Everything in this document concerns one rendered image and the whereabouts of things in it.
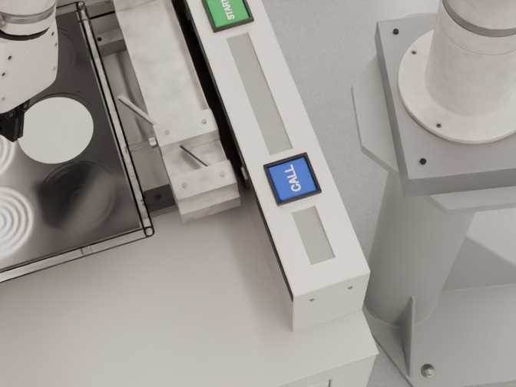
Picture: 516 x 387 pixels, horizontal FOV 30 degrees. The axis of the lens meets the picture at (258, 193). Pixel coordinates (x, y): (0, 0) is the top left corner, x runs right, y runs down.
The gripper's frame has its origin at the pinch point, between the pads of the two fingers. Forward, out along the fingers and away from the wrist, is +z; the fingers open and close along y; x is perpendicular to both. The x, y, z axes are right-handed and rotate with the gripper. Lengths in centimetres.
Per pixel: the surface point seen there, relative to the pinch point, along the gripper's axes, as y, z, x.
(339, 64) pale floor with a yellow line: 119, 55, 3
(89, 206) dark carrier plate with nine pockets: 3.6, 9.4, -10.7
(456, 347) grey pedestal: 78, 73, -56
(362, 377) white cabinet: 17, 24, -49
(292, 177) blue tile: 14.9, -3.0, -31.1
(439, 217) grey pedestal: 51, 21, -44
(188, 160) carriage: 16.2, 5.7, -16.2
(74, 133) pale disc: 9.7, 6.4, -2.3
